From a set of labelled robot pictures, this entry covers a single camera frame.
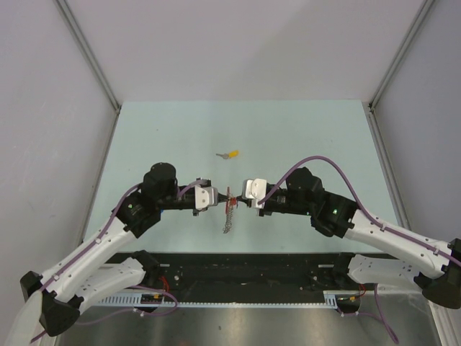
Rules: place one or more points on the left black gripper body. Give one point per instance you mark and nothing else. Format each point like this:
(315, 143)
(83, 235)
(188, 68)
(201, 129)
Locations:
(183, 198)

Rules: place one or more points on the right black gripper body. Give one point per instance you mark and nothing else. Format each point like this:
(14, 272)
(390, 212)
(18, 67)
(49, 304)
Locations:
(278, 202)

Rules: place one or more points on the red handled keyring holder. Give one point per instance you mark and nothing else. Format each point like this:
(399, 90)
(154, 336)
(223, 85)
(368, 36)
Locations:
(230, 205)

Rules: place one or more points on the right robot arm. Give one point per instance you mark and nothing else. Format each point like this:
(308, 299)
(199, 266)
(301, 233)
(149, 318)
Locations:
(418, 262)

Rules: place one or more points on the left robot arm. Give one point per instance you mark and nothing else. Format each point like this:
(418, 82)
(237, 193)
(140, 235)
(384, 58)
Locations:
(72, 285)

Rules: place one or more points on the key with yellow tag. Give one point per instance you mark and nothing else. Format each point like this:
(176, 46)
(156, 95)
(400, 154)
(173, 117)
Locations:
(229, 155)

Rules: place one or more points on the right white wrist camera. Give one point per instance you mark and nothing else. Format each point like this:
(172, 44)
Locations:
(255, 191)

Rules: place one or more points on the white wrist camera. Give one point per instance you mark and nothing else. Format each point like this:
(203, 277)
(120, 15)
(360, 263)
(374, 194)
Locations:
(205, 195)
(255, 191)

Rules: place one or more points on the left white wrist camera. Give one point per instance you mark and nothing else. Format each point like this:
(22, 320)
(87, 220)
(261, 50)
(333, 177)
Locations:
(205, 195)

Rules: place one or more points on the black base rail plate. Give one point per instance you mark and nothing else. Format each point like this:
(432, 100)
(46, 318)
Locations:
(313, 271)

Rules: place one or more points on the white slotted cable duct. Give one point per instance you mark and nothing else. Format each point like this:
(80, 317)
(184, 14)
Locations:
(138, 300)

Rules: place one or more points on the left aluminium frame post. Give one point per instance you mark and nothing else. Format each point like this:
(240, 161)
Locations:
(83, 45)

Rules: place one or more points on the aluminium frame post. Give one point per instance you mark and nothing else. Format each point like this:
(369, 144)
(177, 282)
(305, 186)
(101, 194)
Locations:
(83, 45)
(408, 40)

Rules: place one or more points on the right aluminium frame post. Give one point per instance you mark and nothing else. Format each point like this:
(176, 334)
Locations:
(408, 40)

